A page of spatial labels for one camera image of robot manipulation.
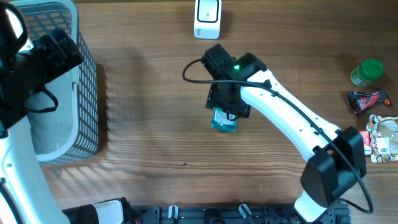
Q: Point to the blue mouthwash bottle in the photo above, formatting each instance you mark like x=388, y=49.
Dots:
x=223, y=121

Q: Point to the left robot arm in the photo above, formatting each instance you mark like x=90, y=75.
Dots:
x=24, y=73

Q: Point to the grey plastic mesh basket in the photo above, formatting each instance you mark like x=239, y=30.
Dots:
x=70, y=133

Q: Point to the white barcode scanner box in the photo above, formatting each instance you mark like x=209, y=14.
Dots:
x=207, y=19

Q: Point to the red black small packet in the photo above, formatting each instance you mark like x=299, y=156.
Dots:
x=361, y=102

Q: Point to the green lid spice jar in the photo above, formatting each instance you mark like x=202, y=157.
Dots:
x=367, y=72

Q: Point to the white brown snack pouch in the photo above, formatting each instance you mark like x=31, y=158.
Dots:
x=383, y=138

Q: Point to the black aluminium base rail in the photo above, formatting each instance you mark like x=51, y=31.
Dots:
x=236, y=214

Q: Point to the red white small box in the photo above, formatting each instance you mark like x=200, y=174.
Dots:
x=366, y=142

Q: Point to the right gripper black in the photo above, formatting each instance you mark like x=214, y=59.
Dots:
x=214, y=99

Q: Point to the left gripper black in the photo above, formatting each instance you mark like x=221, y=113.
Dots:
x=46, y=45

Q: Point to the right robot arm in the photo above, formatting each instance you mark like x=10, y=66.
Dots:
x=335, y=159

